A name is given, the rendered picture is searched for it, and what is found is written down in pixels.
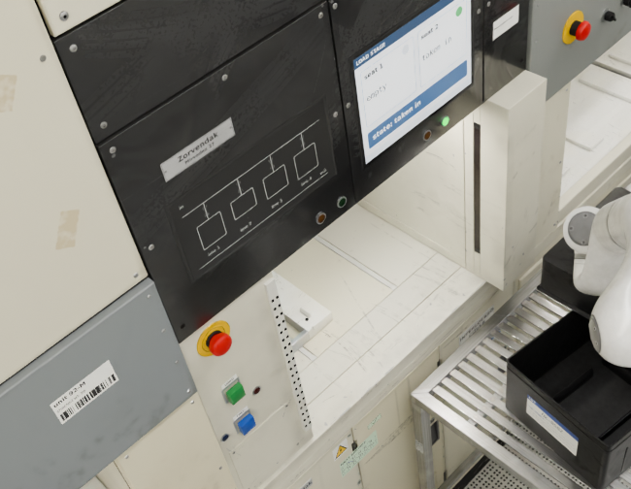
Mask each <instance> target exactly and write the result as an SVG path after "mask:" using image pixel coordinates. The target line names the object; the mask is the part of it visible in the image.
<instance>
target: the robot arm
mask: <svg viewBox="0 0 631 489"><path fill-rule="evenodd" d="M563 236H564V239H565V241H566V243H567V244H568V246H569V247H570V248H572V249H573V250H574V251H575V261H574V274H573V279H574V284H575V287H576V288H577V289H578V290H579V291H580V292H581V293H583V294H587V295H592V296H600V297H599V299H598V300H597V302H596V304H595V306H594V308H593V310H592V313H591V316H590V321H589V323H588V327H589V333H590V338H591V341H592V343H593V347H594V348H595V350H596V351H597V352H598V353H599V354H600V355H601V357H603V358H604V359H605V360H607V361H608V362H610V363H612V364H614V365H617V366H620V367H627V368H631V194H628V195H625V196H623V197H621V198H619V199H617V200H614V201H612V202H610V203H609V204H607V205H605V206H604V207H602V208H601V209H597V208H595V207H590V206H584V207H580V208H577V209H575V210H573V211H572V212H571V213H570V214H569V215H568V216H567V218H566V220H565V222H564V225H563Z"/></svg>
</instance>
